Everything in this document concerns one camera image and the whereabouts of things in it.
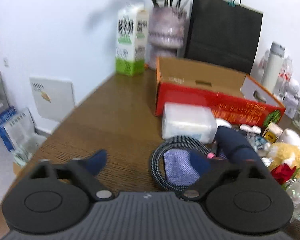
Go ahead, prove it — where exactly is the clear plastic wipes pack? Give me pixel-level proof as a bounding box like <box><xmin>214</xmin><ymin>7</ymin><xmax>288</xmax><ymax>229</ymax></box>
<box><xmin>161</xmin><ymin>102</ymin><xmax>217</xmax><ymax>144</ymax></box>

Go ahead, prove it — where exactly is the purple cloth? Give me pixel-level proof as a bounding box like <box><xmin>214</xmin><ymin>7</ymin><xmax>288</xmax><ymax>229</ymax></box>
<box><xmin>163</xmin><ymin>149</ymin><xmax>211</xmax><ymax>186</ymax></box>

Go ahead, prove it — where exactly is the red artificial rose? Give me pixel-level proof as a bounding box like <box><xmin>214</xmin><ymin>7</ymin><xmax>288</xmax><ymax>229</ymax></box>
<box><xmin>270</xmin><ymin>164</ymin><xmax>300</xmax><ymax>185</ymax></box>

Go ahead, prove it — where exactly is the yellow plush toy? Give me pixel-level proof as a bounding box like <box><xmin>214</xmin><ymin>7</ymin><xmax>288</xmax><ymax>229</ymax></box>
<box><xmin>266</xmin><ymin>128</ymin><xmax>300</xmax><ymax>179</ymax></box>

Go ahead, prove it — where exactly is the braided black cable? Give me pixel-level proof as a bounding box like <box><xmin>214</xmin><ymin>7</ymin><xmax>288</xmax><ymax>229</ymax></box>
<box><xmin>149</xmin><ymin>135</ymin><xmax>216</xmax><ymax>192</ymax></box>

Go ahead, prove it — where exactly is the iridescent wrapper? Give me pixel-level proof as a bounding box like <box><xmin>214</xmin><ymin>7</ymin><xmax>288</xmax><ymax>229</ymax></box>
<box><xmin>286</xmin><ymin>179</ymin><xmax>300</xmax><ymax>223</ymax></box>

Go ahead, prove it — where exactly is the blue white snack bag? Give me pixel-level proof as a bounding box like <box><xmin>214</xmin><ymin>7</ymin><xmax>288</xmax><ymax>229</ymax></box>
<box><xmin>245</xmin><ymin>132</ymin><xmax>271</xmax><ymax>152</ymax></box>

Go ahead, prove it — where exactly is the red cardboard box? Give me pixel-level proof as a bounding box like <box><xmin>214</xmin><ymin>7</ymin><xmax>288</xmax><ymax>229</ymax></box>
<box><xmin>154</xmin><ymin>57</ymin><xmax>286</xmax><ymax>127</ymax></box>

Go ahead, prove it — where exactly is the white thermos bottle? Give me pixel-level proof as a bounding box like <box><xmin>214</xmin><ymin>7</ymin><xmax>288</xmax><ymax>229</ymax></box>
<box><xmin>261</xmin><ymin>42</ymin><xmax>285</xmax><ymax>94</ymax></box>

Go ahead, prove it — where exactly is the blue white package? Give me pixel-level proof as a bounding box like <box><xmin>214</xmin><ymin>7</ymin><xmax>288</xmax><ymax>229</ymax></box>
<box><xmin>0</xmin><ymin>106</ymin><xmax>36</xmax><ymax>152</ymax></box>

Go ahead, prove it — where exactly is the black paper bag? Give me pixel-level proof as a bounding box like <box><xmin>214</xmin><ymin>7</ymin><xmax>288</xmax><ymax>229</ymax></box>
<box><xmin>184</xmin><ymin>0</ymin><xmax>263</xmax><ymax>74</ymax></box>

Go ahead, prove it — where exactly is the white green milk carton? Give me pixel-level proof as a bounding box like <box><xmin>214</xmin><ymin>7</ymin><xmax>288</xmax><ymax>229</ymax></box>
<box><xmin>115</xmin><ymin>3</ymin><xmax>149</xmax><ymax>76</ymax></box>

